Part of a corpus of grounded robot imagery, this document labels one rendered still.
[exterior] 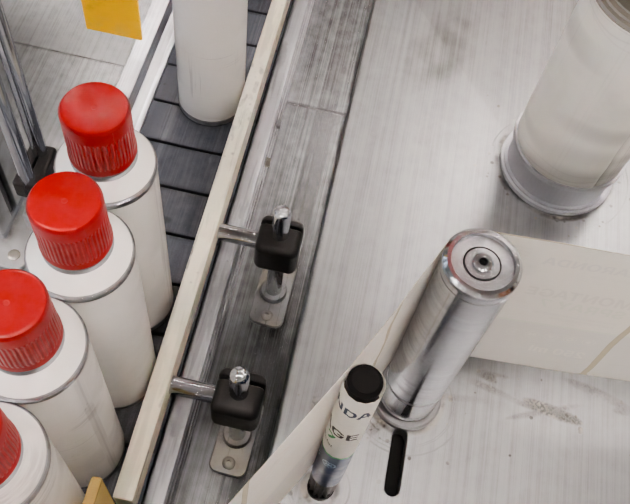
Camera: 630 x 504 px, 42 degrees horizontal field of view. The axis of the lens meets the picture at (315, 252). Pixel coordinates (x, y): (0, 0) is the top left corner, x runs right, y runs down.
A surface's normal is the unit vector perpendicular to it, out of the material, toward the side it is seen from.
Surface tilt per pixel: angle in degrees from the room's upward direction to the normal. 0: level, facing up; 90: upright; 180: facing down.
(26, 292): 2
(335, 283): 0
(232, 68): 90
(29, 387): 42
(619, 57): 90
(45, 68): 0
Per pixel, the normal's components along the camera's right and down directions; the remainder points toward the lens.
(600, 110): -0.43, 0.74
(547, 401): 0.10, -0.49
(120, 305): 0.70, 0.65
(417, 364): -0.70, 0.59
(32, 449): 0.73, -0.41
